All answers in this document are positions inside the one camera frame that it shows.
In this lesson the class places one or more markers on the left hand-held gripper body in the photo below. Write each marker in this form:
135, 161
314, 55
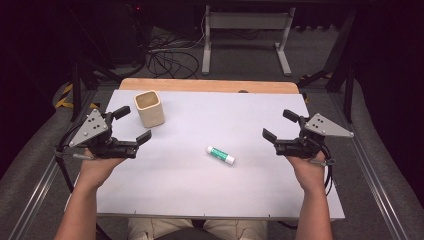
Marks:
90, 129

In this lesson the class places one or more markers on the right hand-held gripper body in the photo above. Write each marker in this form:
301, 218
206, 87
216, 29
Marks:
325, 128

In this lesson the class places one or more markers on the beige square pen holder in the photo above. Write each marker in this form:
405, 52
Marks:
150, 110

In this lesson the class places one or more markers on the green and white glue stick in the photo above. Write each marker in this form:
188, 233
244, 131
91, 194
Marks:
220, 155

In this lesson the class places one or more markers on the person's left hand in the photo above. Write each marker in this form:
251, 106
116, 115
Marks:
100, 170

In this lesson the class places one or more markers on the person's right hand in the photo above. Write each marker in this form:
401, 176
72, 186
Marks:
307, 171

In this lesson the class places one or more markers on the yellow and black hazard tape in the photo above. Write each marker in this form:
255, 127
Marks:
64, 100

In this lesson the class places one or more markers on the black metal stand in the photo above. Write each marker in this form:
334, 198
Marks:
348, 83
77, 86

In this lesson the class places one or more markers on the person's legs in beige trousers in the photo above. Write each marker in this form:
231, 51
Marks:
230, 230

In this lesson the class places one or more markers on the silver metal floor rail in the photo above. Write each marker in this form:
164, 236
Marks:
33, 200
376, 180

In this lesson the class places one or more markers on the white metal table frame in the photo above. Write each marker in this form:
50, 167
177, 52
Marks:
207, 50

